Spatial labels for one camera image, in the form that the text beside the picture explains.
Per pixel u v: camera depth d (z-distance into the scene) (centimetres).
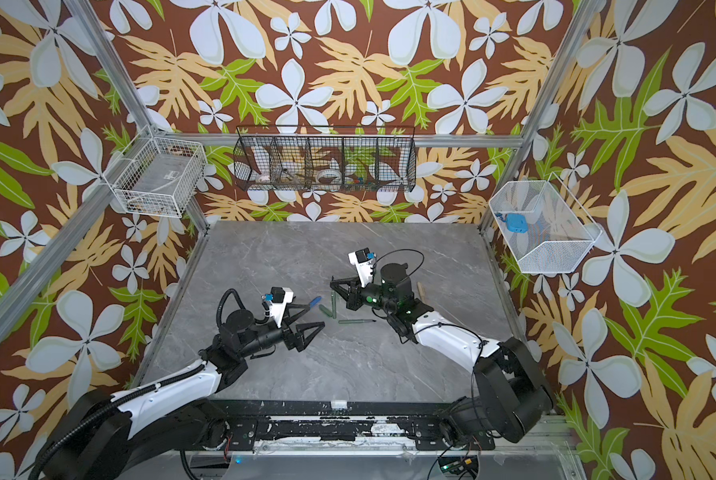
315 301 99
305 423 77
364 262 70
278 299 69
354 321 95
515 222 86
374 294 70
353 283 72
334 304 78
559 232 78
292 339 68
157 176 86
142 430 47
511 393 42
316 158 98
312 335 71
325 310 96
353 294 69
